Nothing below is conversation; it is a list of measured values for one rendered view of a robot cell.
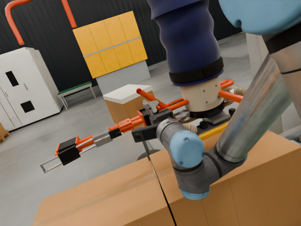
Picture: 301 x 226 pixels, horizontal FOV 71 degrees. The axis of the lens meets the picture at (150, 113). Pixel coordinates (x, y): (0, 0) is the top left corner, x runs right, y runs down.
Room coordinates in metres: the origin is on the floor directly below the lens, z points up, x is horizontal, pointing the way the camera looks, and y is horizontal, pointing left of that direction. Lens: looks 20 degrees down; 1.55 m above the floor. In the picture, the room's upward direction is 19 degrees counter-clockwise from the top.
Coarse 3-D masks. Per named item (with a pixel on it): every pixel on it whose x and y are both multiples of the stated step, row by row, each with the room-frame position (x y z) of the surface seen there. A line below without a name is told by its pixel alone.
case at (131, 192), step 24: (120, 168) 1.01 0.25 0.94; (144, 168) 0.94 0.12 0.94; (72, 192) 0.94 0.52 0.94; (96, 192) 0.87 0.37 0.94; (120, 192) 0.81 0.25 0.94; (144, 192) 0.76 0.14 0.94; (48, 216) 0.82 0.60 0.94; (72, 216) 0.76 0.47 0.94; (96, 216) 0.71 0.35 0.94; (120, 216) 0.67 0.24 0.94; (144, 216) 0.63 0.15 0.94; (168, 216) 0.64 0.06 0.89
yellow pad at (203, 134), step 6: (234, 108) 0.80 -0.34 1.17; (228, 120) 0.76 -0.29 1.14; (198, 126) 0.80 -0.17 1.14; (204, 126) 0.76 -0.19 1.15; (210, 126) 0.77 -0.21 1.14; (216, 126) 0.75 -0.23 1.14; (222, 126) 0.74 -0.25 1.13; (198, 132) 0.75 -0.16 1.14; (204, 132) 0.74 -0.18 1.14; (210, 132) 0.73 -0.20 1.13; (216, 132) 0.73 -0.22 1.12; (204, 138) 0.72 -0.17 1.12
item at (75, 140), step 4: (76, 136) 0.82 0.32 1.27; (68, 140) 0.81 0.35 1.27; (72, 140) 0.79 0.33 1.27; (76, 140) 0.78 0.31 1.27; (60, 144) 0.79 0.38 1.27; (64, 144) 0.78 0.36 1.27; (68, 144) 0.76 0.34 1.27; (72, 144) 0.75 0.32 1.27; (76, 144) 0.76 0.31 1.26; (56, 148) 0.77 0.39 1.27; (60, 148) 0.75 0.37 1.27; (64, 148) 0.75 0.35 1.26; (56, 152) 0.74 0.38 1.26
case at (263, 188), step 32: (160, 160) 0.96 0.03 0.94; (256, 160) 0.72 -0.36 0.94; (288, 160) 0.70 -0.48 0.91; (224, 192) 0.67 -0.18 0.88; (256, 192) 0.69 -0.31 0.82; (288, 192) 0.70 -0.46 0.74; (192, 224) 0.66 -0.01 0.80; (224, 224) 0.67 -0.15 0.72; (256, 224) 0.68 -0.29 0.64; (288, 224) 0.70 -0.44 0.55
